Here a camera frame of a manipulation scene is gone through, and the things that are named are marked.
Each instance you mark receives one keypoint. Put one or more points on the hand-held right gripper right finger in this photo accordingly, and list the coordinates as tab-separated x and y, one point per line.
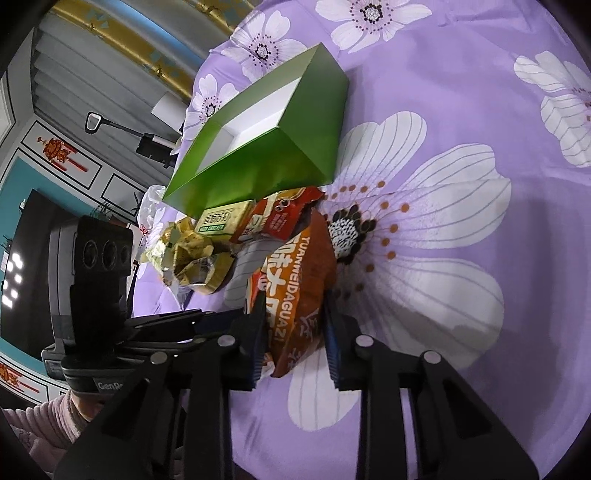
333	360

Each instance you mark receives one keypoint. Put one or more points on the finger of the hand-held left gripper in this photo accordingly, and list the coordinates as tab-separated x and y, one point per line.
175	316
157	337

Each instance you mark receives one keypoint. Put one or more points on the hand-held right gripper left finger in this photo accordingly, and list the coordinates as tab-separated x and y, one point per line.
256	364

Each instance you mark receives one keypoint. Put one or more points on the orange sunflower seed packet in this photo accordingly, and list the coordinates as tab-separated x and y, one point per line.
300	277

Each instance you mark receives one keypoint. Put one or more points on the green cardboard box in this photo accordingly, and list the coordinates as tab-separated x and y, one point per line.
258	175

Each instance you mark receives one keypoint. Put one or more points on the person's left forearm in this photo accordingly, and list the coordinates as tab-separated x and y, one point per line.
41	424

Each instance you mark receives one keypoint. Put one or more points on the pile of gold foil snacks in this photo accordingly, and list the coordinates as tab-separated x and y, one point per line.
184	258

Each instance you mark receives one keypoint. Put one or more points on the silver snack packet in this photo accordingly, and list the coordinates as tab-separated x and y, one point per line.
249	263

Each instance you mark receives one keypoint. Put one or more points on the yellow green cracker packet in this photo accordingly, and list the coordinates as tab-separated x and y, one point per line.
221	221

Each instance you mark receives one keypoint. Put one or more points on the white plastic bag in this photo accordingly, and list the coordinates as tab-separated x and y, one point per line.
150	203

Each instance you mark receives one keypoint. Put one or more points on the red white snack packet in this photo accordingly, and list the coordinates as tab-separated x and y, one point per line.
277	217

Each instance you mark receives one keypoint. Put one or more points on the black upright vacuum cleaner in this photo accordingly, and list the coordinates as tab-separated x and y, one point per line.
150	147

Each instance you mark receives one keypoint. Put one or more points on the white cylindrical air purifier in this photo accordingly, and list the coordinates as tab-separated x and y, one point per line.
168	108

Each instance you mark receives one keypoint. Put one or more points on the grey and yellow curtain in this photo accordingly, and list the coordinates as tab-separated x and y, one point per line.
92	78

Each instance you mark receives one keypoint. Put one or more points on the purple floral bedsheet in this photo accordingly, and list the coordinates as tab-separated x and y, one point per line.
461	83

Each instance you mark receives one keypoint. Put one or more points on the red knot wall ornament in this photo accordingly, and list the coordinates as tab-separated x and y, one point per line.
57	150
14	377

